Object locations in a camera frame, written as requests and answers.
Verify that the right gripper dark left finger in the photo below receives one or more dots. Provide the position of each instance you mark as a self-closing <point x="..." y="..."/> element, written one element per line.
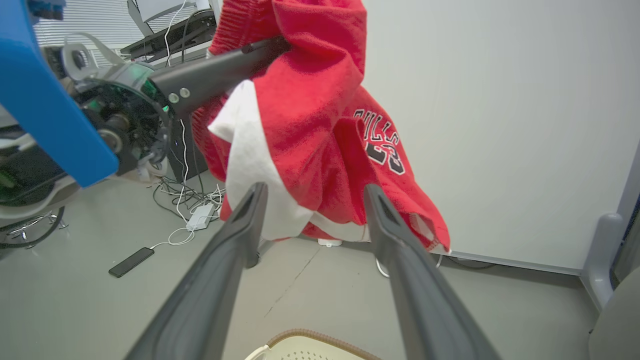
<point x="210" y="290"/>

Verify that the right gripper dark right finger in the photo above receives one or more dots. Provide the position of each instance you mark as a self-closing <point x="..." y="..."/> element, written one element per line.
<point x="425" y="310"/>

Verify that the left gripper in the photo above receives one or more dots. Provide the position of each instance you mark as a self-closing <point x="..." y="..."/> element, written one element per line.
<point x="125" y="115"/>

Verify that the red and white jersey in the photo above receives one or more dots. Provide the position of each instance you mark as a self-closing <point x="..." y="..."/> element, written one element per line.
<point x="310" y="110"/>

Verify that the dark desk with monitor stand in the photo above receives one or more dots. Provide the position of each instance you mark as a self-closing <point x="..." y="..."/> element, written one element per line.
<point x="170" y="37"/>

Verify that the black computer tower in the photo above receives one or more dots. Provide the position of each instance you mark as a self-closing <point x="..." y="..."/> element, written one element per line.
<point x="187" y="155"/>

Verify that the black smartphone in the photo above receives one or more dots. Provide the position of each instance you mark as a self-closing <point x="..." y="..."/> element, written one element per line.
<point x="131" y="262"/>

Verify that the cream laundry basket brown rim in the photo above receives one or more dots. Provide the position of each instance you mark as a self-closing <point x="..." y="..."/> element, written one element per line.
<point x="310" y="347"/>

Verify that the white power adapter under panel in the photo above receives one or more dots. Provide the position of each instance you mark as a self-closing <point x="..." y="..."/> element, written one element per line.
<point x="330" y="242"/>

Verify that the white window blinds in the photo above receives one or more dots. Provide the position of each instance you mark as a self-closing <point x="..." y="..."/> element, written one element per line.
<point x="100" y="20"/>

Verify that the grey partition leg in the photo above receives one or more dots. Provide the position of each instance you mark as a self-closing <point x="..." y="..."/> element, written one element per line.
<point x="600" y="255"/>

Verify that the office chair wheel base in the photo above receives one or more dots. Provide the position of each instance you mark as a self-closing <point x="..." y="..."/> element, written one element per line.
<point x="35" y="232"/>

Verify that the wide white partition panel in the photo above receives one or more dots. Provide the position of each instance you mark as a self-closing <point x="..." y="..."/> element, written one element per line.
<point x="500" y="125"/>

